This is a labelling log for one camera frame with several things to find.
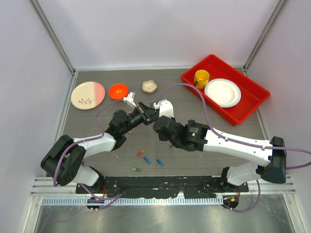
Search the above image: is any aluminium right frame post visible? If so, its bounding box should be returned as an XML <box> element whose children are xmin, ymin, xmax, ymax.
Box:
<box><xmin>243</xmin><ymin>0</ymin><xmax>289</xmax><ymax>72</ymax></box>

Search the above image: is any white paper plate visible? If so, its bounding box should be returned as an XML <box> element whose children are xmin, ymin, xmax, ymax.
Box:
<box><xmin>204</xmin><ymin>78</ymin><xmax>242</xmax><ymax>108</ymax></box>

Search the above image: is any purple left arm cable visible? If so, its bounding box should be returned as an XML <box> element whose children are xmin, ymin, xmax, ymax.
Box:
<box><xmin>52</xmin><ymin>98</ymin><xmax>136</xmax><ymax>211</ymax></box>

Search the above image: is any pink cream floral plate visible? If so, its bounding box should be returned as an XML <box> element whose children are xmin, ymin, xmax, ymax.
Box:
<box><xmin>70</xmin><ymin>82</ymin><xmax>105</xmax><ymax>110</ymax></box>

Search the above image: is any aluminium front frame rail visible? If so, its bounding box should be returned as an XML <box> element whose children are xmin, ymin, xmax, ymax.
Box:
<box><xmin>31</xmin><ymin>176</ymin><xmax>296</xmax><ymax>196</ymax></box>

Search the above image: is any blue battery near green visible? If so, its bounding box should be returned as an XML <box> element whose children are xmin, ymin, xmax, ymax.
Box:
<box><xmin>143</xmin><ymin>157</ymin><xmax>151</xmax><ymax>164</ymax></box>

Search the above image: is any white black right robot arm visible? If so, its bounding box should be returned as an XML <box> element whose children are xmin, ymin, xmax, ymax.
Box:
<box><xmin>153</xmin><ymin>116</ymin><xmax>286</xmax><ymax>192</ymax></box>

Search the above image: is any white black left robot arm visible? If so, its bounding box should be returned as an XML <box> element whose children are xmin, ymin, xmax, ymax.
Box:
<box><xmin>40</xmin><ymin>102</ymin><xmax>160</xmax><ymax>194</ymax></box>

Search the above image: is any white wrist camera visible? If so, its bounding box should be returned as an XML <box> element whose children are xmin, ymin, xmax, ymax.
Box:
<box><xmin>151</xmin><ymin>100</ymin><xmax>174</xmax><ymax>118</ymax></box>
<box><xmin>123</xmin><ymin>92</ymin><xmax>137</xmax><ymax>109</ymax></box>

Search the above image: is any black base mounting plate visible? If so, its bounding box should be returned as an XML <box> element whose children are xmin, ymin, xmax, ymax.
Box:
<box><xmin>86</xmin><ymin>176</ymin><xmax>249</xmax><ymax>199</ymax></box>

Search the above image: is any small patterned ceramic bowl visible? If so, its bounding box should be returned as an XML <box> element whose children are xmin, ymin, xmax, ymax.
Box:
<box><xmin>141</xmin><ymin>79</ymin><xmax>158</xmax><ymax>94</ymax></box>

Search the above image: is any blue battery lower right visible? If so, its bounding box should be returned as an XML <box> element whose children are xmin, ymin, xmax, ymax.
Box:
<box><xmin>156</xmin><ymin>159</ymin><xmax>164</xmax><ymax>167</ymax></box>

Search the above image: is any red plastic bin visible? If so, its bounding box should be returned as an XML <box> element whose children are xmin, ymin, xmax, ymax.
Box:
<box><xmin>181</xmin><ymin>54</ymin><xmax>270</xmax><ymax>126</ymax></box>

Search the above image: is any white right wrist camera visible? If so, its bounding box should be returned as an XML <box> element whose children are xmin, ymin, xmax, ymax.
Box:
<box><xmin>151</xmin><ymin>100</ymin><xmax>174</xmax><ymax>118</ymax></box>

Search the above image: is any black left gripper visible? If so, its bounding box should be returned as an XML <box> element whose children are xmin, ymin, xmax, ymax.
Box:
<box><xmin>121</xmin><ymin>102</ymin><xmax>164</xmax><ymax>135</ymax></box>

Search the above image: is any orange plastic bowl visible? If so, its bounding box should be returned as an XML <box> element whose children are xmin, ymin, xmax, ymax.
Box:
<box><xmin>108</xmin><ymin>83</ymin><xmax>128</xmax><ymax>100</ymax></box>

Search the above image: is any aluminium left frame post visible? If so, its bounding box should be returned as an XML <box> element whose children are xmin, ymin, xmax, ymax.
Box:
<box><xmin>29</xmin><ymin>0</ymin><xmax>75</xmax><ymax>75</ymax></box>

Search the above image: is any aluminium frame post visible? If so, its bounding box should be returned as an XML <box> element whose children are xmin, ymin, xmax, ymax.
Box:
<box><xmin>29</xmin><ymin>0</ymin><xmax>75</xmax><ymax>75</ymax></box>
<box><xmin>243</xmin><ymin>0</ymin><xmax>289</xmax><ymax>72</ymax></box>

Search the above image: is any yellow mug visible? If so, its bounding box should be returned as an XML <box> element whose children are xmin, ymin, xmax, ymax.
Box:
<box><xmin>193</xmin><ymin>69</ymin><xmax>210</xmax><ymax>89</ymax></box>

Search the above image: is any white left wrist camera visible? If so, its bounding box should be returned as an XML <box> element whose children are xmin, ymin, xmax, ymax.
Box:
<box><xmin>123</xmin><ymin>92</ymin><xmax>137</xmax><ymax>109</ymax></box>

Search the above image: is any white slotted cable duct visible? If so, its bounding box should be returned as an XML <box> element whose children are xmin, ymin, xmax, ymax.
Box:
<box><xmin>41</xmin><ymin>196</ymin><xmax>223</xmax><ymax>206</ymax></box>

